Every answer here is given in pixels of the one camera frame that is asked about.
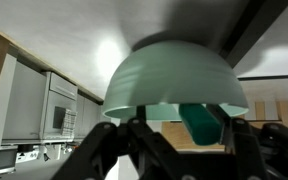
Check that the wooden slat-back chair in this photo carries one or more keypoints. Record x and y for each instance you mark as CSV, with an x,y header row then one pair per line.
x,y
175,133

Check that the white marker with green cap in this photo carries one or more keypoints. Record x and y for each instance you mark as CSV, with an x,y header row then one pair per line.
x,y
200,126

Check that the black framed whiteboard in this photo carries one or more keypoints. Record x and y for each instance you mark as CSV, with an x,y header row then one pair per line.
x,y
250,30

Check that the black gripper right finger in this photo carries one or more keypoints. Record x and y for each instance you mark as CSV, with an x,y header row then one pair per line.
x,y
267,156

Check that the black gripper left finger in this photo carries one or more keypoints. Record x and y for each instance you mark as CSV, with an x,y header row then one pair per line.
x,y
117,156

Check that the mint green bowl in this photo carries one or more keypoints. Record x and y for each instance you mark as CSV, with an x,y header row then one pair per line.
x,y
174,80

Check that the white kitchen oven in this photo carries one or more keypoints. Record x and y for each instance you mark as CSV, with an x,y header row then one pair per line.
x,y
59,100

